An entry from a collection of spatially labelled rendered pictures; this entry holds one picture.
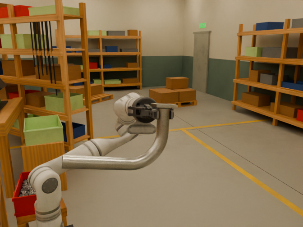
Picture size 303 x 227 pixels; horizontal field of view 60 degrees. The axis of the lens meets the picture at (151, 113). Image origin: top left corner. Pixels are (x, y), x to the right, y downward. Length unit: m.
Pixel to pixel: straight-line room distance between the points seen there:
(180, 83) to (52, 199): 6.94
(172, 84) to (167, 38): 3.83
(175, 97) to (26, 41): 4.19
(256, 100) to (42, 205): 6.12
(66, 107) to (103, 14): 6.92
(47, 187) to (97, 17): 9.66
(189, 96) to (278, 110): 2.50
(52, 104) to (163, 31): 7.58
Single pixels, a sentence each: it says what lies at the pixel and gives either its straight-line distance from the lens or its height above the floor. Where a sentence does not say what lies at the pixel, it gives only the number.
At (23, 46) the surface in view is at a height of 1.68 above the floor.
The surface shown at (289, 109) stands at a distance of 6.10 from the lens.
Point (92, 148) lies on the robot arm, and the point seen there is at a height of 1.30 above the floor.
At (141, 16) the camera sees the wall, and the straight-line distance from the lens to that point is 10.84.
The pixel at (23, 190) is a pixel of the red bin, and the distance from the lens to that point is 1.79.
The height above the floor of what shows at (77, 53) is 1.41.
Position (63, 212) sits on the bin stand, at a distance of 1.70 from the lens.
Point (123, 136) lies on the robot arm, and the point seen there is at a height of 1.32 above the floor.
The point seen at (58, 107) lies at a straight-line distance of 4.18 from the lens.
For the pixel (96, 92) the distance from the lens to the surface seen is 8.63.
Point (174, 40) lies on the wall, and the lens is 11.27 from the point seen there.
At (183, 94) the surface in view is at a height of 0.34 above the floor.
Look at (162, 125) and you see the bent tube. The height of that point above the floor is 1.53.
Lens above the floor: 1.72
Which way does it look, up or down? 15 degrees down
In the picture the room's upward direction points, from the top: straight up
